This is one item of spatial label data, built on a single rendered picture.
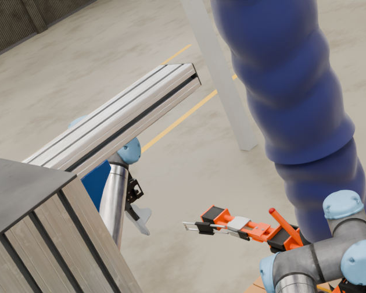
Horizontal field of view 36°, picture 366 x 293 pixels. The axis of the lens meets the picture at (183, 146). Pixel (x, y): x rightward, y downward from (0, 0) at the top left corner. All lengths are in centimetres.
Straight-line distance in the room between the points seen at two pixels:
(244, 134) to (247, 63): 371
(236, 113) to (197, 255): 143
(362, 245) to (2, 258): 62
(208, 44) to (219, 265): 183
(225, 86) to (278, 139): 346
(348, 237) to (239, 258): 283
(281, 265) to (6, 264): 54
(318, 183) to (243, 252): 250
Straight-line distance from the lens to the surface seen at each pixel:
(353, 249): 106
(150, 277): 413
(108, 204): 126
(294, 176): 148
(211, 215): 212
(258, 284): 279
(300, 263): 108
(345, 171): 148
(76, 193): 76
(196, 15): 467
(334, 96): 140
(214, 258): 400
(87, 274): 79
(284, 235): 189
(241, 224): 202
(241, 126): 501
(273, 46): 130
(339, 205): 114
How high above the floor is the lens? 231
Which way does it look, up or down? 24 degrees down
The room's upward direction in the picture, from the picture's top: 24 degrees counter-clockwise
